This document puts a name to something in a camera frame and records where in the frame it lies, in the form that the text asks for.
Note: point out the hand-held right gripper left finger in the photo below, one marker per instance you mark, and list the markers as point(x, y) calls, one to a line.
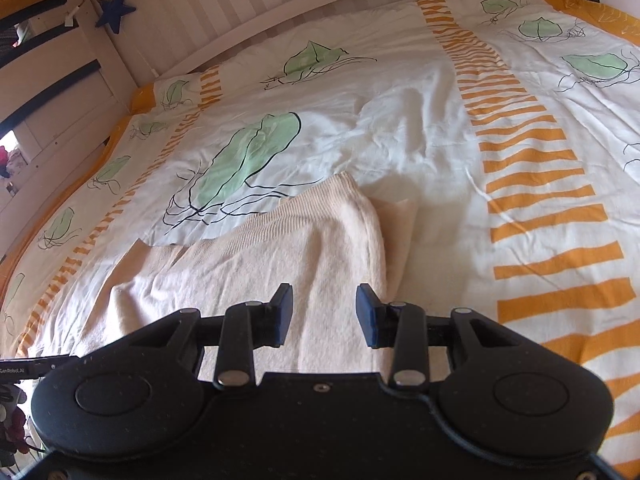
point(281, 316)

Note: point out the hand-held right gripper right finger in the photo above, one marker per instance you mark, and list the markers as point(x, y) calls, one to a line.
point(370, 316)

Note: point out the beige knit sweater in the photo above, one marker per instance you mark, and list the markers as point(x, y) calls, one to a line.
point(280, 270)

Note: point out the red artificial flowers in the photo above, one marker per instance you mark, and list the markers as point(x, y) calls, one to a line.
point(12, 425)

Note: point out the white leaf-print duvet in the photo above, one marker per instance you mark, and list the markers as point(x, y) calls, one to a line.
point(400, 135)

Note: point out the blue star decoration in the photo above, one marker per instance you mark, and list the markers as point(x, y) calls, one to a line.
point(117, 10)

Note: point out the white wooden bed frame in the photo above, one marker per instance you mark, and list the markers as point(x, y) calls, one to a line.
point(210, 20)

